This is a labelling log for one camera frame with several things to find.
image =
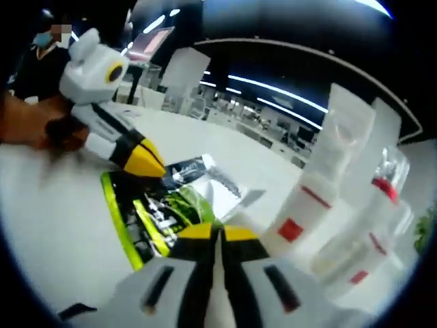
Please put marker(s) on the blue white skincare sachet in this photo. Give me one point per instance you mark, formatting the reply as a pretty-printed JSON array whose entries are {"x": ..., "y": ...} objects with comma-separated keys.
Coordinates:
[{"x": 211, "y": 191}]

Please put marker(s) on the long ceiling light strip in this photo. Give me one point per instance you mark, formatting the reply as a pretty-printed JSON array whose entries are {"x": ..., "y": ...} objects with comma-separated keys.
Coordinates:
[{"x": 373, "y": 7}]

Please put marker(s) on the person's left hand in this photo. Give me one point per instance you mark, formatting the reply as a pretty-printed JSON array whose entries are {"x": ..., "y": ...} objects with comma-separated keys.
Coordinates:
[{"x": 65, "y": 134}]

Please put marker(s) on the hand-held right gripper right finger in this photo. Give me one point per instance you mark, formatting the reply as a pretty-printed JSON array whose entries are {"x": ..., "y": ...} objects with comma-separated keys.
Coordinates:
[{"x": 246, "y": 266}]

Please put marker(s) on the computer monitor red screen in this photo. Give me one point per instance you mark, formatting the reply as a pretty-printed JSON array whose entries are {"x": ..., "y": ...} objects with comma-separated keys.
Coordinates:
[{"x": 152, "y": 44}]

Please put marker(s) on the green black skincare sachet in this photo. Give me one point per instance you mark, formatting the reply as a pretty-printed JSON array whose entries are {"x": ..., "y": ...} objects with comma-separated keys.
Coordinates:
[{"x": 136, "y": 218}]

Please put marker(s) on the dark standing desk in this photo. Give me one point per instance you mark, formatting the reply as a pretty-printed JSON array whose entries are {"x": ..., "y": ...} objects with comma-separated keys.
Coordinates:
[{"x": 134, "y": 82}]

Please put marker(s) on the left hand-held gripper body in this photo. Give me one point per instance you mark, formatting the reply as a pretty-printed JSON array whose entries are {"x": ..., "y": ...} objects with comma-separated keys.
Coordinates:
[{"x": 88, "y": 78}]

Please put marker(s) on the thin ceiling light strip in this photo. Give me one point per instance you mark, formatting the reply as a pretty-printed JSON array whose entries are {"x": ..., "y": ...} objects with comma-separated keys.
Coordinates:
[
  {"x": 276, "y": 90},
  {"x": 290, "y": 112}
]

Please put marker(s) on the potted green plant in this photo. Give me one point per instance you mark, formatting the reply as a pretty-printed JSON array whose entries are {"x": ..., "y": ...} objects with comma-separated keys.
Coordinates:
[{"x": 423, "y": 229}]

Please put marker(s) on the white office workbenches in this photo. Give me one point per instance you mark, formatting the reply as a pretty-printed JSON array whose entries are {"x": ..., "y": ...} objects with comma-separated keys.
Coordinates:
[{"x": 239, "y": 116}]

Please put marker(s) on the small white skincare bottle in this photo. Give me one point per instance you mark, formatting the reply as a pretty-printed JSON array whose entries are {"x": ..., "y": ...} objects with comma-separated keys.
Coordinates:
[
  {"x": 314, "y": 225},
  {"x": 348, "y": 253}
]

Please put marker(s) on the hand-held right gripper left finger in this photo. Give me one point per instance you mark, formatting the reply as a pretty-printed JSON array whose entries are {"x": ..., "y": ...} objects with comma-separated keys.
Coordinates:
[{"x": 184, "y": 253}]

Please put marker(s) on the blue face mask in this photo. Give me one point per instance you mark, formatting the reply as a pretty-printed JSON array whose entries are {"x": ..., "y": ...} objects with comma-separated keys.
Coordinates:
[{"x": 42, "y": 39}]

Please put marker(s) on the white square pillar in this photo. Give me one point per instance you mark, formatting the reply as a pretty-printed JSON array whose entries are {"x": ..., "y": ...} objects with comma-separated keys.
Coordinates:
[{"x": 186, "y": 78}]

